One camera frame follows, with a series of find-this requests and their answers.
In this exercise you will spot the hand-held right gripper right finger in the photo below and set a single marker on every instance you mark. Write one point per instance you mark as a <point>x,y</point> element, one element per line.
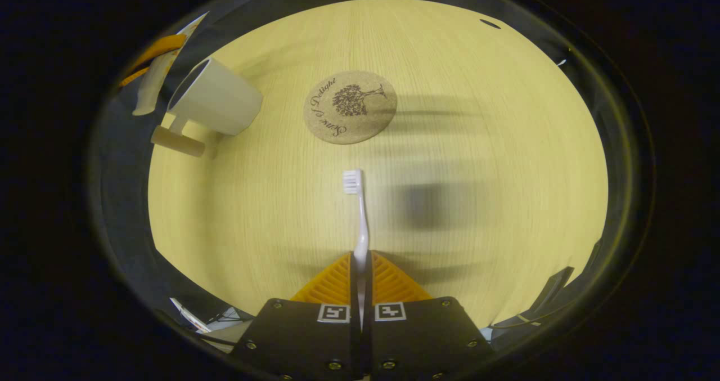
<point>422,341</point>

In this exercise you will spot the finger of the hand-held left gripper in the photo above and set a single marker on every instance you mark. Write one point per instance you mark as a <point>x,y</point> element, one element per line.
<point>134,78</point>
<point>166,46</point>

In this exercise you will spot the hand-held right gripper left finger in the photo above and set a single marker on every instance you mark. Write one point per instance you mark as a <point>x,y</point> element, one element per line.
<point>304,341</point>

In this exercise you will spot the white toothbrush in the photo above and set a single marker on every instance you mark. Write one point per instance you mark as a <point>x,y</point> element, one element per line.
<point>363,223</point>

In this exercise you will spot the round cork coaster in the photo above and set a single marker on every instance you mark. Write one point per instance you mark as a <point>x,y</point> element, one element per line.
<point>351,116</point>

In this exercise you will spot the light wooden desktop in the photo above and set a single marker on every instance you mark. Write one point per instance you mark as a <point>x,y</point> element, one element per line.
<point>478,229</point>

